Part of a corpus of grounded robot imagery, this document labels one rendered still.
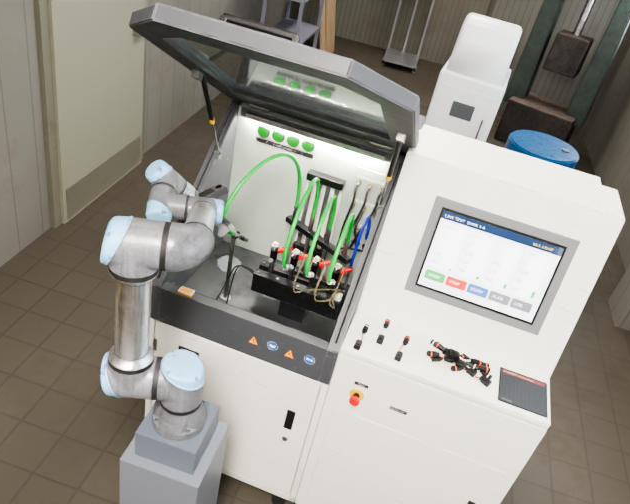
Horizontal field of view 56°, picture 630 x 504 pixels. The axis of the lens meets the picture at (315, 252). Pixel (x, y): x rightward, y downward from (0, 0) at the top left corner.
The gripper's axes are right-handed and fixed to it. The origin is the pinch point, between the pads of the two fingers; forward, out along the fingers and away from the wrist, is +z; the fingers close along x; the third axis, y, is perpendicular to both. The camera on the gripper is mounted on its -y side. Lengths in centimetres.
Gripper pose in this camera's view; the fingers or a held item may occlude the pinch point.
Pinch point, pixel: (229, 226)
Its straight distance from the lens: 204.7
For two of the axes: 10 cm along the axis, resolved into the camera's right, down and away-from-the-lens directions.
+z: 5.1, 5.1, 7.0
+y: -6.1, 7.8, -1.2
